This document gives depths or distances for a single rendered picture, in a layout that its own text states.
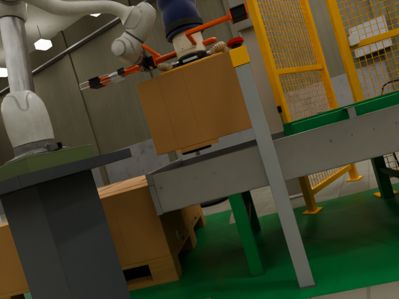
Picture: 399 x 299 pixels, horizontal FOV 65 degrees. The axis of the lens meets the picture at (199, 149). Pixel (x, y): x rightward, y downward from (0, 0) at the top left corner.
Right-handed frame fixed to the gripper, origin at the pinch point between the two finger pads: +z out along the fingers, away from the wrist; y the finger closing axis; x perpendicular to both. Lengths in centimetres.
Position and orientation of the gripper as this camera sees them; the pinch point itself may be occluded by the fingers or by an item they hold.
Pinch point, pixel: (148, 64)
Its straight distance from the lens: 192.1
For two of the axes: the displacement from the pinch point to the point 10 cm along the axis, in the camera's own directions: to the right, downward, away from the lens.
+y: 2.9, 9.6, 0.3
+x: 9.4, -2.8, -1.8
